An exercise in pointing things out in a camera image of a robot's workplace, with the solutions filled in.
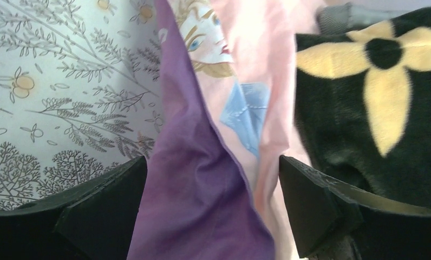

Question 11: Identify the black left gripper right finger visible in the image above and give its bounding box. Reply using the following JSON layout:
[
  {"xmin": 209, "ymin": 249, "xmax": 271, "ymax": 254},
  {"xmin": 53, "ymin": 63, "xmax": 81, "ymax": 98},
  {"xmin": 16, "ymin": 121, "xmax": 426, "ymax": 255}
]
[{"xmin": 279, "ymin": 156, "xmax": 431, "ymax": 259}]

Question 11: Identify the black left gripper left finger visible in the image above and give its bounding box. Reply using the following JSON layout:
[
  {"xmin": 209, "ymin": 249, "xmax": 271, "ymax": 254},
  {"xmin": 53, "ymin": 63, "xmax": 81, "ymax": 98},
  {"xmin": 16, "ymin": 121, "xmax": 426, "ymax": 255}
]
[{"xmin": 0, "ymin": 157, "xmax": 147, "ymax": 259}]

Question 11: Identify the pink pillow with princess print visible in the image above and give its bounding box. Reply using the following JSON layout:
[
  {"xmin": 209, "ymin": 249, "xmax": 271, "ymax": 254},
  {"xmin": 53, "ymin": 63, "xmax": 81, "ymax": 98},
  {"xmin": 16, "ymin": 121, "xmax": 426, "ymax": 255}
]
[{"xmin": 127, "ymin": 1, "xmax": 325, "ymax": 259}]

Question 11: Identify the black blanket with yellow flowers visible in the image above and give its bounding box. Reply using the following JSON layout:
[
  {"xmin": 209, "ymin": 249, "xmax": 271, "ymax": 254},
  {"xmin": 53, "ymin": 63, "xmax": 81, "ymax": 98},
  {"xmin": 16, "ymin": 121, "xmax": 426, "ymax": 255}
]
[{"xmin": 295, "ymin": 7, "xmax": 431, "ymax": 209}]

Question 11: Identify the floral patterned bed sheet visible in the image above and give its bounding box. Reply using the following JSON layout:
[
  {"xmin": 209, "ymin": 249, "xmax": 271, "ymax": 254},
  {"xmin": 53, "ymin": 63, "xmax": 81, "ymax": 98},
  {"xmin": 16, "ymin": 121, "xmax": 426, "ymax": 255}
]
[{"xmin": 0, "ymin": 1, "xmax": 164, "ymax": 210}]

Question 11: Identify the silver microphone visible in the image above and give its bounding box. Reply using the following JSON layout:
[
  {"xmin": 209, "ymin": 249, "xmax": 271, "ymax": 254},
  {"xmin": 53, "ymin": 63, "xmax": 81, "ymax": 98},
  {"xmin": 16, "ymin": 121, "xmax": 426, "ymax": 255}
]
[{"xmin": 316, "ymin": 3, "xmax": 406, "ymax": 35}]

